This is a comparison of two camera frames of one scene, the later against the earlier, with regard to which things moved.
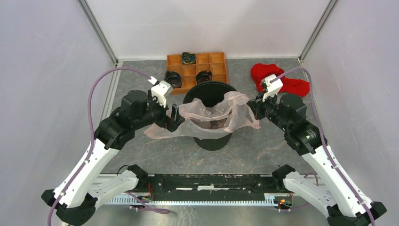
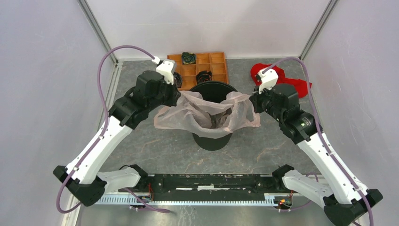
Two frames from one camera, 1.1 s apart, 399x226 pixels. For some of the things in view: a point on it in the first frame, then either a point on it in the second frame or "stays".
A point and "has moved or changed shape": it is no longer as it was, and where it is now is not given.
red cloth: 295,86 stays
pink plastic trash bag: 210,117 has moved or changed shape
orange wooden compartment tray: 215,62 stays
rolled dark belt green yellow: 188,58 stays
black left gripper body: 157,114 → 167,96
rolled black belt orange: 203,76 stays
